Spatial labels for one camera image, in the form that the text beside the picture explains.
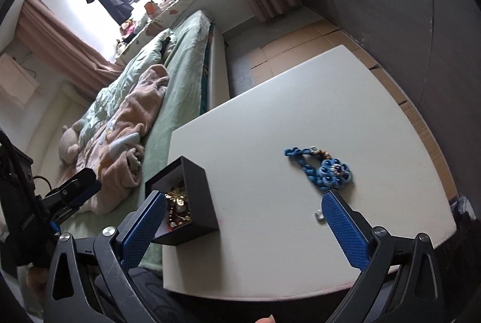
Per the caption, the gold jewelry piece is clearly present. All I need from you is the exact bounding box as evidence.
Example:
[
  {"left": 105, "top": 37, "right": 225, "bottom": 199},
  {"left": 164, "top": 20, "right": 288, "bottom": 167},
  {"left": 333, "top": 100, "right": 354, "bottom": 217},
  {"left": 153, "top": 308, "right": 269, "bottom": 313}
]
[{"left": 164, "top": 185, "right": 193, "bottom": 210}]

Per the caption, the white square table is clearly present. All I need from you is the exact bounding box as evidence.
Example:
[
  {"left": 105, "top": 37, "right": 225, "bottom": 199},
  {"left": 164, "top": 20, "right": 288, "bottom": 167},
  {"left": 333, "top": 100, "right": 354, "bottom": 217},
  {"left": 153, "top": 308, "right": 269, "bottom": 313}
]
[{"left": 161, "top": 44, "right": 458, "bottom": 303}]

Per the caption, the bed with green sheet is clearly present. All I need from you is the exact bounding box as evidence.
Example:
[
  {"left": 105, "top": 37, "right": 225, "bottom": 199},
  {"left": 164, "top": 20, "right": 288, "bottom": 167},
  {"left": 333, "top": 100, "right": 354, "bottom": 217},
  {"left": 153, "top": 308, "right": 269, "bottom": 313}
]
[{"left": 56, "top": 9, "right": 231, "bottom": 271}]

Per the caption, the blue knotted flower bracelet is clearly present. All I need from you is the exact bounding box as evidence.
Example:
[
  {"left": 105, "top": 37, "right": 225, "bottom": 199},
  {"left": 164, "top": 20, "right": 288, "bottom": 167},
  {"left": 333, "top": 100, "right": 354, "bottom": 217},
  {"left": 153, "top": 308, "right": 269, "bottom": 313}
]
[{"left": 283, "top": 146, "right": 355, "bottom": 193}]

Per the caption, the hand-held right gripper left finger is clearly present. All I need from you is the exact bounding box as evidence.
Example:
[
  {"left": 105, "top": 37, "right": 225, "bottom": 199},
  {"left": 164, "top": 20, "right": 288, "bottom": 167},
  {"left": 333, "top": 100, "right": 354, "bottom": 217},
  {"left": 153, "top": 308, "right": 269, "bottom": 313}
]
[{"left": 44, "top": 190, "right": 168, "bottom": 323}]

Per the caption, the pink fleece blanket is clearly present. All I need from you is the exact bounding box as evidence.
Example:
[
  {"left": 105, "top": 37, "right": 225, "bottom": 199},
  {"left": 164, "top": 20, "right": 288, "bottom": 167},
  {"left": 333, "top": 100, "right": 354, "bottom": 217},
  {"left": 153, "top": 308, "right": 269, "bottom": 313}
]
[{"left": 64, "top": 64, "right": 170, "bottom": 215}]

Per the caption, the beige plush toy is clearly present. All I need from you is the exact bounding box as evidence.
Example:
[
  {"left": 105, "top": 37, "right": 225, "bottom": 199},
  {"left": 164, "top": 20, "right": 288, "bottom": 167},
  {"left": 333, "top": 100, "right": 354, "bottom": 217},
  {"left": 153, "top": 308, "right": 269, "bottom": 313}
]
[{"left": 58, "top": 118, "right": 91, "bottom": 163}]

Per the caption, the cream bed headboard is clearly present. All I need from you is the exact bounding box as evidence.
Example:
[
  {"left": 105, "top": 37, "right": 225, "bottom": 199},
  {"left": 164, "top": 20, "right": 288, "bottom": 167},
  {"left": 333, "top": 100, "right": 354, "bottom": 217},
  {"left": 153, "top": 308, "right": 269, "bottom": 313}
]
[{"left": 0, "top": 81, "right": 94, "bottom": 181}]

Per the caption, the brown bead bracelet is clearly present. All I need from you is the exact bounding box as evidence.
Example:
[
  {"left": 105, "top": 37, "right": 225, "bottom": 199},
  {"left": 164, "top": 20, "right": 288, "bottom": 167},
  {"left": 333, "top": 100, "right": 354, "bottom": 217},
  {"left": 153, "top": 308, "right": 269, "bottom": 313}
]
[{"left": 167, "top": 202, "right": 195, "bottom": 229}]

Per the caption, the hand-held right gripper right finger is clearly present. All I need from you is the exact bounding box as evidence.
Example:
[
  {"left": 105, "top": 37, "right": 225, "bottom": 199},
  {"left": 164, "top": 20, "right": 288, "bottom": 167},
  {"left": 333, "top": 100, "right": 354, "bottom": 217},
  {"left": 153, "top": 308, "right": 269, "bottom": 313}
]
[{"left": 320, "top": 190, "right": 448, "bottom": 323}]

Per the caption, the black jewelry box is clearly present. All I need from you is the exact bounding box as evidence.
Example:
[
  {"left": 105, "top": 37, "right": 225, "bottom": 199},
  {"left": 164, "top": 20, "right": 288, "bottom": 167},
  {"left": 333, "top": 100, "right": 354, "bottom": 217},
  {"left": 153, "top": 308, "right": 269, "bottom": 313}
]
[{"left": 145, "top": 156, "right": 221, "bottom": 247}]

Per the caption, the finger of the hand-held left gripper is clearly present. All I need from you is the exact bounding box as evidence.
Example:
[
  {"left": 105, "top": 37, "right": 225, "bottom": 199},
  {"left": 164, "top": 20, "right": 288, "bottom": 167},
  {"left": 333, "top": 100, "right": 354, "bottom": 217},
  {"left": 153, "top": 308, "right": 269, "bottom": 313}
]
[
  {"left": 46, "top": 201, "right": 86, "bottom": 234},
  {"left": 42, "top": 168, "right": 103, "bottom": 210}
]

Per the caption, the green printed quilt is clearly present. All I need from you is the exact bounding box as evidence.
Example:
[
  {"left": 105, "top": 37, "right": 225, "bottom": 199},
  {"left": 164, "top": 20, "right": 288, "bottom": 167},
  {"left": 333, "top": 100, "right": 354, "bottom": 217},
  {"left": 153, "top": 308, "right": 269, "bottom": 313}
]
[{"left": 77, "top": 28, "right": 177, "bottom": 143}]

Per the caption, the printed window seat cushion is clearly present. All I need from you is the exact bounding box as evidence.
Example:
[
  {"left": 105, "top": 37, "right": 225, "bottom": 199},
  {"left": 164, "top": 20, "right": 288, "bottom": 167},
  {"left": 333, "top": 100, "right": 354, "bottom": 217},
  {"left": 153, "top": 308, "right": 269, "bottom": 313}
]
[{"left": 115, "top": 0, "right": 228, "bottom": 65}]

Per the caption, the grey wardrobe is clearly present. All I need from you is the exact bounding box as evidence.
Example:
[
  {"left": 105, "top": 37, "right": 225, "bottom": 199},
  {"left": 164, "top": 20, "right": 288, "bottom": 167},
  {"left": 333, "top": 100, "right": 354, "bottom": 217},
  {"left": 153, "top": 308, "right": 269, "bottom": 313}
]
[{"left": 263, "top": 0, "right": 481, "bottom": 203}]

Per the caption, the beige hanging towel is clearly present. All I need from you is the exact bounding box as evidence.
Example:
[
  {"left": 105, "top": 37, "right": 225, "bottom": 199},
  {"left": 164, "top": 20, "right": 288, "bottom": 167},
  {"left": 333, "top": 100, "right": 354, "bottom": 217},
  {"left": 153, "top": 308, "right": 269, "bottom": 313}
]
[{"left": 0, "top": 53, "right": 40, "bottom": 108}]

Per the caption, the black cable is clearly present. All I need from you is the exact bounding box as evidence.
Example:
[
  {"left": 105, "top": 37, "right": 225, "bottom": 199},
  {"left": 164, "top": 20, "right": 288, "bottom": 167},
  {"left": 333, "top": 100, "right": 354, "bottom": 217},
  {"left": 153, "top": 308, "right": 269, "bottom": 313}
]
[{"left": 0, "top": 128, "right": 51, "bottom": 224}]

